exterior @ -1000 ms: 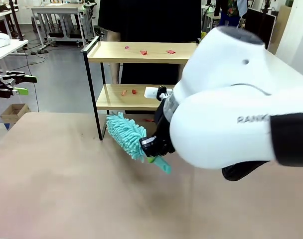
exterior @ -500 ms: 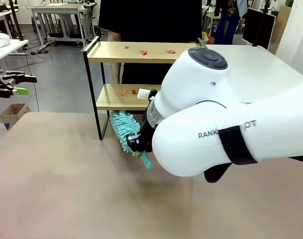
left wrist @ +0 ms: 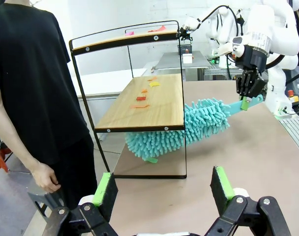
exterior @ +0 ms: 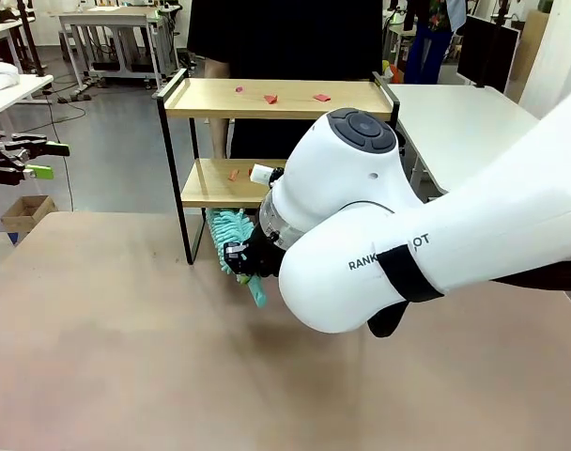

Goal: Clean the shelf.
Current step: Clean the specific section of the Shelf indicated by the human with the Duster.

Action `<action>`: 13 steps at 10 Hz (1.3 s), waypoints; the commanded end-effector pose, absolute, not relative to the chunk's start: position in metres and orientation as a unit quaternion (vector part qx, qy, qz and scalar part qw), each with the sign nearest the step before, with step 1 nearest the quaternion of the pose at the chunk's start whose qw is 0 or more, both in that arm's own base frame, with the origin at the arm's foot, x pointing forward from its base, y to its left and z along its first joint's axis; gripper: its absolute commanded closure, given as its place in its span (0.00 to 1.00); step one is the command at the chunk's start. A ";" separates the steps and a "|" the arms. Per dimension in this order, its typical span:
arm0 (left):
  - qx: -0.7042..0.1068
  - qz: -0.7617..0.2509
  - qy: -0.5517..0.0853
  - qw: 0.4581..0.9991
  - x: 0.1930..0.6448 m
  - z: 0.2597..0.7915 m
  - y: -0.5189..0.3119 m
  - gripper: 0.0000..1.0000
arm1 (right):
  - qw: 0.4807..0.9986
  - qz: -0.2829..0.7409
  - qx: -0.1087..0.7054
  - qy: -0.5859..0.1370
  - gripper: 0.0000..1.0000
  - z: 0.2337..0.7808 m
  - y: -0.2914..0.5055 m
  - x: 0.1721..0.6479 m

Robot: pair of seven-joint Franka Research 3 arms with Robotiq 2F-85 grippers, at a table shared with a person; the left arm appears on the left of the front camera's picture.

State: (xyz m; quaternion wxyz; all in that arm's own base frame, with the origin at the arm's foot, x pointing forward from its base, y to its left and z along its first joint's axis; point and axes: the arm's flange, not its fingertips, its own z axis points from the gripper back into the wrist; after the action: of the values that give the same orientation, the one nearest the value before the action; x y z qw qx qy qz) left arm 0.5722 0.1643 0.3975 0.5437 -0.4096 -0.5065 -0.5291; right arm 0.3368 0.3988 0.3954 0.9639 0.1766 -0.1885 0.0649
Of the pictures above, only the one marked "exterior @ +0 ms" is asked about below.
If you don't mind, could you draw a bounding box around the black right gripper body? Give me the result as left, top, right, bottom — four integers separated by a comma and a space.
241, 228, 287, 279

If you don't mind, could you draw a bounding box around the teal microfiber duster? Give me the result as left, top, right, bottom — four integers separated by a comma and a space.
205, 208, 269, 309

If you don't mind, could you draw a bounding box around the person's right forearm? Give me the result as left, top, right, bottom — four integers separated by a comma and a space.
208, 119, 230, 161

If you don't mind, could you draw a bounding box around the open cardboard box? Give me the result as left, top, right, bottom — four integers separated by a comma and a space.
1, 194, 57, 236

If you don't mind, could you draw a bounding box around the white table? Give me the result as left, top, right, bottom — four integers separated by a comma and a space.
388, 83, 543, 203
0, 72, 55, 123

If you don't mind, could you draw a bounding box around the person in black shirt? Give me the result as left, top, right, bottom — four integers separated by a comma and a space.
186, 0, 385, 163

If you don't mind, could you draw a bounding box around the orange yellow bag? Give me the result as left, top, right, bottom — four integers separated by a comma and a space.
381, 58, 402, 85

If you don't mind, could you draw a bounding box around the person in blue trousers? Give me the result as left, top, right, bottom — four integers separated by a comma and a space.
404, 0, 468, 85

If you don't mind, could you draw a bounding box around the black monitor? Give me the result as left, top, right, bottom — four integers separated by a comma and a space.
456, 13, 521, 94

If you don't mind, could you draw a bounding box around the brown cardboard sheet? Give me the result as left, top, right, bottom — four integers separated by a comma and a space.
510, 8, 549, 102

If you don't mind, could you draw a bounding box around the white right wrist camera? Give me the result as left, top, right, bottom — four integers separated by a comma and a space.
248, 163, 286, 187

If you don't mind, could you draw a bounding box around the black cable hose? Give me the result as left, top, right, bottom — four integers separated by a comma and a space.
366, 274, 571, 338

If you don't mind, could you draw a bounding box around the white metal-frame desk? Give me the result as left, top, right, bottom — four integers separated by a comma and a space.
58, 5, 181, 90

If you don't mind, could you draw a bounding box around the two-tier wooden shelf black frame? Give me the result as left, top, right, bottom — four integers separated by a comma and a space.
156, 68, 402, 265

